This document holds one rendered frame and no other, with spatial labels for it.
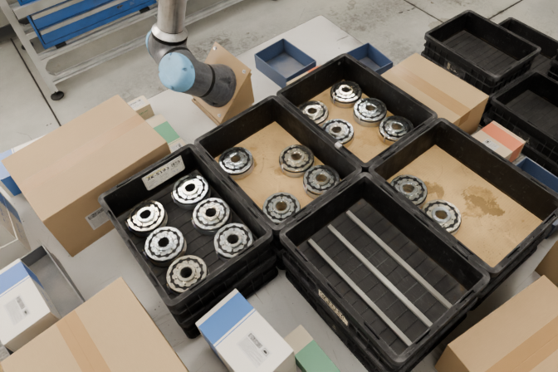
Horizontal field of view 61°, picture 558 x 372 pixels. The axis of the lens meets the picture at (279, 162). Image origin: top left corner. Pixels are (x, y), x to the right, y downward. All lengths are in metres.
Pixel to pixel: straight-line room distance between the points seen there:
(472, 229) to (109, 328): 0.92
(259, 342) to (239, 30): 2.59
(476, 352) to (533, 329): 0.14
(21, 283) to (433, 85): 1.33
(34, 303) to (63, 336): 0.18
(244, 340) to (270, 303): 0.24
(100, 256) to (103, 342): 0.41
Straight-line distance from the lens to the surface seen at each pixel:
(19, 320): 1.36
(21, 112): 3.31
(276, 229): 1.17
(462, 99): 1.61
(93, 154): 1.51
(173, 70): 1.55
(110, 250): 1.53
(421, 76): 1.66
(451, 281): 1.26
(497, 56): 2.43
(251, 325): 1.13
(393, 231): 1.30
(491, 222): 1.37
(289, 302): 1.33
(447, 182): 1.41
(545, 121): 2.35
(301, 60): 1.93
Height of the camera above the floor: 1.93
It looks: 51 degrees down
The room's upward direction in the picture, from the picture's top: 7 degrees counter-clockwise
